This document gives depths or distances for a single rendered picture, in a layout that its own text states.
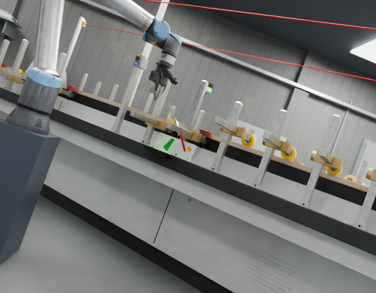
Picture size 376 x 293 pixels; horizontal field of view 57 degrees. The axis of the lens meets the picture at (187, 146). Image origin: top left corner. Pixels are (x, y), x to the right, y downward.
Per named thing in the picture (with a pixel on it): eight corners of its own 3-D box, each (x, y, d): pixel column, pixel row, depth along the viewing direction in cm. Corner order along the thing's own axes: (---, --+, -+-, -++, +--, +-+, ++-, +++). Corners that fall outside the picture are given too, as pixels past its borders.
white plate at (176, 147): (189, 161, 196) (195, 145, 196) (153, 147, 209) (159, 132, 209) (189, 161, 197) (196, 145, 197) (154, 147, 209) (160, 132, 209)
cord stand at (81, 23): (52, 103, 420) (83, 17, 420) (47, 101, 424) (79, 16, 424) (57, 105, 427) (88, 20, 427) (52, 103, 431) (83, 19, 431)
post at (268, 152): (254, 199, 177) (286, 110, 177) (247, 196, 178) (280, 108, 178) (255, 199, 180) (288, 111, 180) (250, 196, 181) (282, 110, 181)
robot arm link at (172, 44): (165, 32, 200) (180, 40, 204) (157, 53, 200) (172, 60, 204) (169, 29, 191) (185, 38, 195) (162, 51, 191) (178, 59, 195)
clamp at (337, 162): (338, 168, 160) (342, 158, 160) (309, 159, 166) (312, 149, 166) (339, 170, 165) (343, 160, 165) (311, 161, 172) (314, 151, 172)
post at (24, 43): (5, 93, 287) (25, 39, 287) (2, 93, 288) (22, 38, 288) (9, 95, 290) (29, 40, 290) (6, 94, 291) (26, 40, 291)
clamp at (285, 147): (286, 152, 172) (289, 142, 172) (260, 143, 179) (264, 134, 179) (288, 153, 177) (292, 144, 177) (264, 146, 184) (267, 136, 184)
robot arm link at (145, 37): (149, 20, 185) (170, 31, 189) (144, 25, 196) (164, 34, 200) (143, 37, 185) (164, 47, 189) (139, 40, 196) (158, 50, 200)
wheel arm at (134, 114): (133, 118, 190) (135, 110, 190) (128, 116, 192) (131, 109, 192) (172, 134, 228) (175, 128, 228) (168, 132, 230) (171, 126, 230)
